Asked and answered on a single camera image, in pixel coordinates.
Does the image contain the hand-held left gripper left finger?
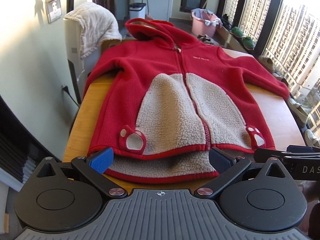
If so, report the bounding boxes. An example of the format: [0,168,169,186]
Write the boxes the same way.
[35,147,128,200]

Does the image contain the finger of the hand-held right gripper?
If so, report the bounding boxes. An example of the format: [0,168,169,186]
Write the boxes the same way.
[253,148,298,164]

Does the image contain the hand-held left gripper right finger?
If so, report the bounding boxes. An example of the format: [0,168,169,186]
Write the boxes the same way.
[194,147,288,201]

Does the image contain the red hooded fleece jacket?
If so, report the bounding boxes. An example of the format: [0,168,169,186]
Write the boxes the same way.
[86,18,290,183]

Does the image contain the white shoe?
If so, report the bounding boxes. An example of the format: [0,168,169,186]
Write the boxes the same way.
[304,129,320,147]
[287,97,309,127]

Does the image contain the beige shoe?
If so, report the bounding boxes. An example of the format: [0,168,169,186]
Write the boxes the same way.
[272,72,290,88]
[258,55,276,73]

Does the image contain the green potted plant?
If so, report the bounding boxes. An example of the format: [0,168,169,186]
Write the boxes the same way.
[242,36,256,49]
[230,26,244,38]

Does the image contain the white floor appliance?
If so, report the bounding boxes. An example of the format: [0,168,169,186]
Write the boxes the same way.
[63,17,123,105]

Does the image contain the pink plastic tub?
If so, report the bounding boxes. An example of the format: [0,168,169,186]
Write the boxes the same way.
[191,9,222,38]

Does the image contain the white towel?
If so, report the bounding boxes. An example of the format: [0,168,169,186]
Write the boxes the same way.
[64,2,122,59]

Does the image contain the black shoe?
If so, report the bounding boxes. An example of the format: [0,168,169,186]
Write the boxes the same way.
[221,14,233,30]

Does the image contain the grey cloth in tub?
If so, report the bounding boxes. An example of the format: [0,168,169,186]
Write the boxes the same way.
[195,8,222,27]

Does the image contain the white bin with black lid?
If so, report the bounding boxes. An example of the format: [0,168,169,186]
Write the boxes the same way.
[129,2,147,20]

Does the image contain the black plug with cable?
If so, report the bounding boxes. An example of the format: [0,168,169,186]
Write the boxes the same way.
[61,85,81,106]

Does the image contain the wall intercom panel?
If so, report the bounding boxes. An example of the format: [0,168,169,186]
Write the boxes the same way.
[45,0,67,24]

